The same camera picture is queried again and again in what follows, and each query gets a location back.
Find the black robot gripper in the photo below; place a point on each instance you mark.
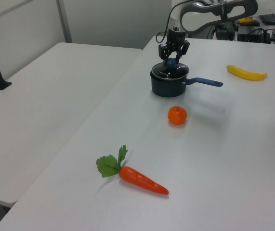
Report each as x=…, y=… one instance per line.
x=176, y=36

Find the glass lid with blue knob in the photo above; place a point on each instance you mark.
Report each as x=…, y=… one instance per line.
x=173, y=72

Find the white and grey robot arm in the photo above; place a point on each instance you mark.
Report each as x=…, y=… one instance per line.
x=200, y=14

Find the orange toy fruit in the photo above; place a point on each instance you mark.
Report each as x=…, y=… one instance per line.
x=177, y=115

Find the yellow toy banana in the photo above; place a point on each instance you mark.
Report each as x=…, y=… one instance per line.
x=245, y=73

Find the yellow background object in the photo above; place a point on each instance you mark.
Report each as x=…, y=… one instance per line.
x=249, y=21

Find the black equipment box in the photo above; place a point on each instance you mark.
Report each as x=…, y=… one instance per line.
x=252, y=33

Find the black keyboard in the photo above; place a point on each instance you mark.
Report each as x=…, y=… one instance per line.
x=269, y=18

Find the toy carrot with green leaves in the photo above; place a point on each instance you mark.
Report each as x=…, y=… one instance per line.
x=137, y=178

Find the grey metal partition post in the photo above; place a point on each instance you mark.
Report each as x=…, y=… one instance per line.
x=63, y=19

